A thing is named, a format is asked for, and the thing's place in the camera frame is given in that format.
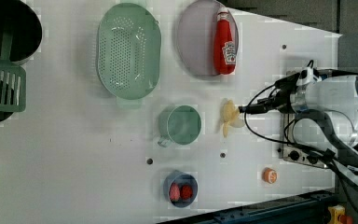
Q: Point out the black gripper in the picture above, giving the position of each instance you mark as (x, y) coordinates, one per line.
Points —
(280, 101)

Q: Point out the peeled plush banana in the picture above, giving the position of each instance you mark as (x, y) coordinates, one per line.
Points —
(231, 117)

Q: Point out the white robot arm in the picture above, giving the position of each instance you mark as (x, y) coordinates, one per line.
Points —
(324, 104)

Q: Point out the green mug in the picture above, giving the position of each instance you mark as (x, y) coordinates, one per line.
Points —
(178, 124)

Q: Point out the black toaster oven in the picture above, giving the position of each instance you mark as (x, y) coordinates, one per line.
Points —
(324, 124)

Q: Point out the red plush ketchup bottle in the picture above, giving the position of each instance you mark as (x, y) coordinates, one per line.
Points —
(224, 48)

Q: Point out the orange slice toy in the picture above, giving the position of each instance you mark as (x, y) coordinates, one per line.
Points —
(269, 175)

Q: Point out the grey round plate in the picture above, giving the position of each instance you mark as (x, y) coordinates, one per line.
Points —
(195, 34)

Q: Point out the blue bowl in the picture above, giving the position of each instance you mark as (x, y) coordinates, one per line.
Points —
(180, 178)

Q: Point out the red raspberry toy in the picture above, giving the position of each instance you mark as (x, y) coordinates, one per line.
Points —
(186, 192)

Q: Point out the red strawberry toy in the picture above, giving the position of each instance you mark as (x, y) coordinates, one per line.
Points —
(174, 192)

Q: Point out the yellow emergency stop box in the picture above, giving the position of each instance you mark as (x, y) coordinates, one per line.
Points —
(338, 215)

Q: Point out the green perforated colander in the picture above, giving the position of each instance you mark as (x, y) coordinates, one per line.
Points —
(128, 53)

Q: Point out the black round pot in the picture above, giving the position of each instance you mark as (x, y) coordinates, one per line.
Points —
(20, 37)

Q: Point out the green slotted spatula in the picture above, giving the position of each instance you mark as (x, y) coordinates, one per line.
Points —
(12, 78)

